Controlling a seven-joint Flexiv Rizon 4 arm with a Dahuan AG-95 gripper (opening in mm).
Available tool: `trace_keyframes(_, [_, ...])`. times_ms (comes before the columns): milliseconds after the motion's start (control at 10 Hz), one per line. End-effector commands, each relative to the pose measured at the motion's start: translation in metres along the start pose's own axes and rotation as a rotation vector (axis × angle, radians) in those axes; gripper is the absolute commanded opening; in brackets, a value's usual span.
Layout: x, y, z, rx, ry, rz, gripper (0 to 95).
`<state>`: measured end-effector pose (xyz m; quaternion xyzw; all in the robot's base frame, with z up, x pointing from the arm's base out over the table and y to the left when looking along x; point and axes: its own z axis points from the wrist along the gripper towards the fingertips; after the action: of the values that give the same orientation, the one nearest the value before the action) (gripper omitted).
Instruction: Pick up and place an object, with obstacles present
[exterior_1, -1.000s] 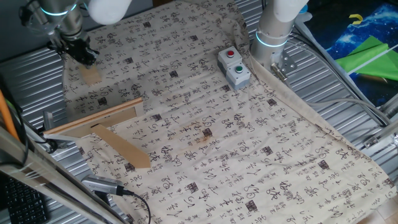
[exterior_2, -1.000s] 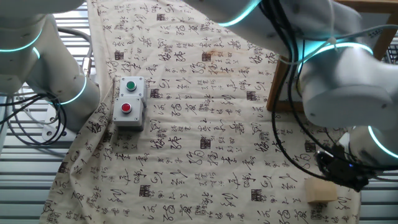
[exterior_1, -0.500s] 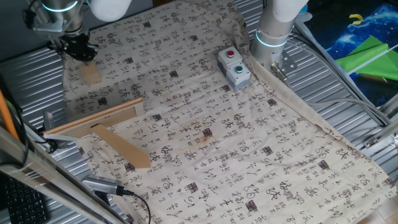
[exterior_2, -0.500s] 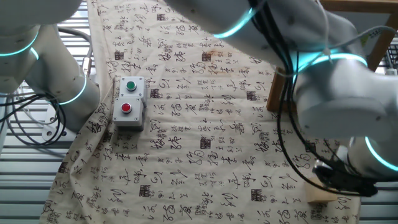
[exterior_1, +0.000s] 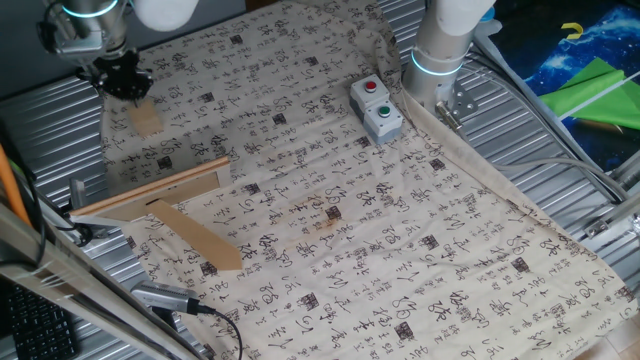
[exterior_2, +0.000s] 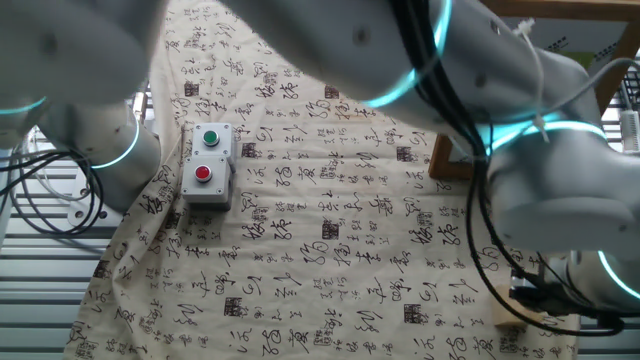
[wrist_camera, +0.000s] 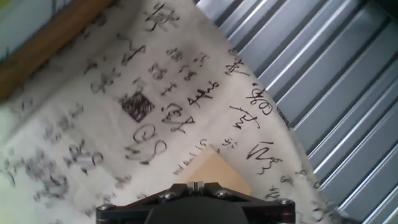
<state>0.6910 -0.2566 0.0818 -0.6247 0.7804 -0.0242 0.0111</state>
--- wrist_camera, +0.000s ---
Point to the small wooden block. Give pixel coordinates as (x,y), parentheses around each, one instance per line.
(217,171)

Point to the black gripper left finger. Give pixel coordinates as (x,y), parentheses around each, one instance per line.
(133,207)

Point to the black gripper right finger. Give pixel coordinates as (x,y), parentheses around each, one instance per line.
(261,207)

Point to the wooden picture frame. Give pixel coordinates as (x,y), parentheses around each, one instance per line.
(40,43)

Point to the beige calligraphy print cloth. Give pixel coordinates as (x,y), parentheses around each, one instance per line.
(124,124)

